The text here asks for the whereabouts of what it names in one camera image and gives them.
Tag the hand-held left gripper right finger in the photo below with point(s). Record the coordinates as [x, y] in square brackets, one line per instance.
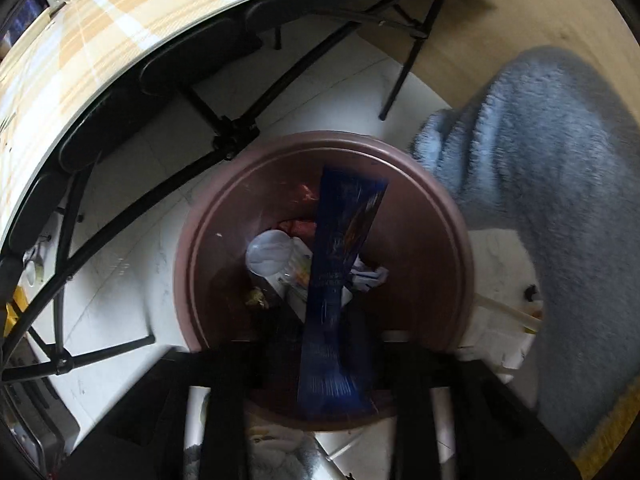
[412, 410]

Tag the black equipment case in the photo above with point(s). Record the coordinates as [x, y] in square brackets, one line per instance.
[30, 420]

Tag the brown round trash bin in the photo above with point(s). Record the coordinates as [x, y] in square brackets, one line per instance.
[425, 240]

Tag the yellow checked floral tablecloth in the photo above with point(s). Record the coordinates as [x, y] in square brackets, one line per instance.
[100, 40]

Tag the white paper bag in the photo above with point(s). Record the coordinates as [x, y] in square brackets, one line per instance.
[500, 270]

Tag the black folding table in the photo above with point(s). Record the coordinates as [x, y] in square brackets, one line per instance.
[225, 135]

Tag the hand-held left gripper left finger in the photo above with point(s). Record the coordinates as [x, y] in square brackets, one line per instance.
[225, 410]

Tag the white paper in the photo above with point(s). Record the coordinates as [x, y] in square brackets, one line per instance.
[370, 275]

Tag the dark blue box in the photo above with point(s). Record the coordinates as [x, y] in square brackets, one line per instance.
[335, 285]

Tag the clear plastic pack white card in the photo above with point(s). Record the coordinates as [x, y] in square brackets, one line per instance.
[270, 255]

